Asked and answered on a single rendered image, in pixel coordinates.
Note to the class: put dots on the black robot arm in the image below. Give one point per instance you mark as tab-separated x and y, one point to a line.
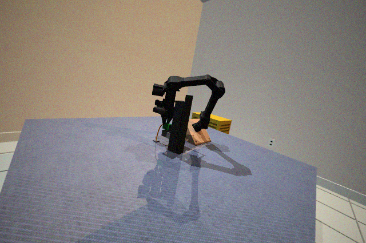
174	83

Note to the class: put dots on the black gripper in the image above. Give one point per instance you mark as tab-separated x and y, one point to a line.
166	111

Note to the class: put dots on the black post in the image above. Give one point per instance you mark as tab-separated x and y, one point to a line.
180	125

